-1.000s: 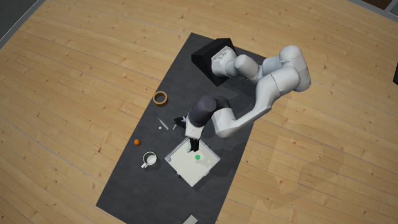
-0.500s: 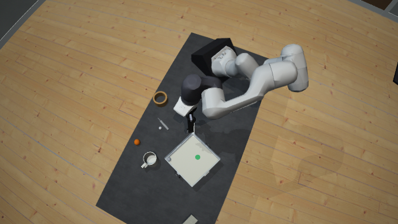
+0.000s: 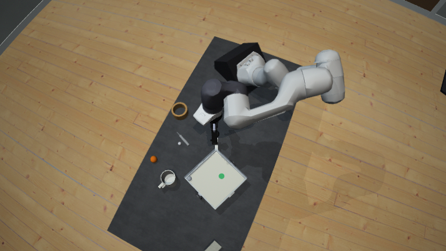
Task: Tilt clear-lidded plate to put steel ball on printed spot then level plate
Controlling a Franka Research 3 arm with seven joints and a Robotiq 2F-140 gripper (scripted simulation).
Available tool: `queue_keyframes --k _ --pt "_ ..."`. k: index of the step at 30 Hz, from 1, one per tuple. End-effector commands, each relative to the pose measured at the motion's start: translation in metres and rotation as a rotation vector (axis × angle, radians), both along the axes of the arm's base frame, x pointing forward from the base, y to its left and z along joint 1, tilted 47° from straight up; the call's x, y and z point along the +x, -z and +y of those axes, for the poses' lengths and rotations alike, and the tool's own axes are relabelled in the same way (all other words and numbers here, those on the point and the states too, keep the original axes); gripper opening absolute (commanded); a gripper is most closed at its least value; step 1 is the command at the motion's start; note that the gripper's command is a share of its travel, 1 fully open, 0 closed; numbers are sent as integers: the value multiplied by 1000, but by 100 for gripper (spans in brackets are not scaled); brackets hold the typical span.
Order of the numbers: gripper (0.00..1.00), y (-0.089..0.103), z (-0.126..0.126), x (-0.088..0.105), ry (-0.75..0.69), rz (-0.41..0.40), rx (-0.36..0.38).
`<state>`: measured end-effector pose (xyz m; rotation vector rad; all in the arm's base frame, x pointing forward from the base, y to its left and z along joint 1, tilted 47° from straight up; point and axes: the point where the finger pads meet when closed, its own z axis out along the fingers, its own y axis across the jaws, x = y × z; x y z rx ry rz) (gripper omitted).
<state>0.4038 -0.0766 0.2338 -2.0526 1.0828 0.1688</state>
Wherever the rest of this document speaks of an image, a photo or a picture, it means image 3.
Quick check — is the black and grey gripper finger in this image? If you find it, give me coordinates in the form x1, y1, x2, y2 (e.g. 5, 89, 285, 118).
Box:
210, 121, 219, 145

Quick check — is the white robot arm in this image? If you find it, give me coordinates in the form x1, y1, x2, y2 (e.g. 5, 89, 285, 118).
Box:
193, 49, 345, 130

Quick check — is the white mug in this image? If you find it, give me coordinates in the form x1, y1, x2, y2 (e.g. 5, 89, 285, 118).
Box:
158, 170, 178, 189

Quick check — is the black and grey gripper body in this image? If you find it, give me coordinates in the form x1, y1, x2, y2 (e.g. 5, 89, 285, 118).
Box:
211, 115, 222, 126

